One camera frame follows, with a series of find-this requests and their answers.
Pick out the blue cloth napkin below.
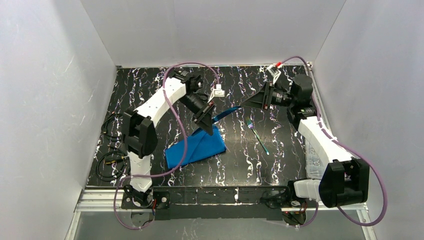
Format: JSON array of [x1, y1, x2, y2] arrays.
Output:
[[164, 125, 227, 169]]

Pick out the iridescent fork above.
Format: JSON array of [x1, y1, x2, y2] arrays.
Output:
[[245, 117, 270, 156]]

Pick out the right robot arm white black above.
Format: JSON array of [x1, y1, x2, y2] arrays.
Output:
[[241, 74, 370, 208]]

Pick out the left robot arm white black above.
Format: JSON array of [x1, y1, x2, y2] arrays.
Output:
[[122, 69, 215, 208]]

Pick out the clear plastic organizer box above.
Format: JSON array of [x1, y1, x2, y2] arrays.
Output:
[[305, 141, 325, 180]]

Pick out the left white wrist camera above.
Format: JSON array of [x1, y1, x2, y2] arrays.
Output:
[[208, 87, 226, 102]]

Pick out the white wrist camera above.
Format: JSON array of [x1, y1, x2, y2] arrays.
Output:
[[208, 87, 226, 102], [266, 63, 281, 84]]

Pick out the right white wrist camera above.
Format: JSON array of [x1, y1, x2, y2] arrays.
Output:
[[266, 63, 281, 84]]

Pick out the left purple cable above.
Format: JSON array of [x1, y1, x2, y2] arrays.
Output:
[[113, 62, 221, 231]]

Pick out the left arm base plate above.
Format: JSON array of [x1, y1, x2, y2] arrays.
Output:
[[121, 185, 171, 210]]

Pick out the black coiled cable lower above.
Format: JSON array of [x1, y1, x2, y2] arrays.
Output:
[[95, 150, 130, 182]]

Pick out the black coiled cable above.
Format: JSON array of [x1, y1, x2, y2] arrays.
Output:
[[100, 113, 127, 143], [95, 150, 130, 182]]

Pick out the black coiled cable upper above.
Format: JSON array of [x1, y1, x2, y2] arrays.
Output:
[[100, 113, 127, 143]]

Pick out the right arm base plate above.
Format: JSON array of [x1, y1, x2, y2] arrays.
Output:
[[259, 188, 319, 229]]

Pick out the aluminium frame rail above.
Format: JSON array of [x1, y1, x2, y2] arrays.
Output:
[[66, 187, 376, 240]]

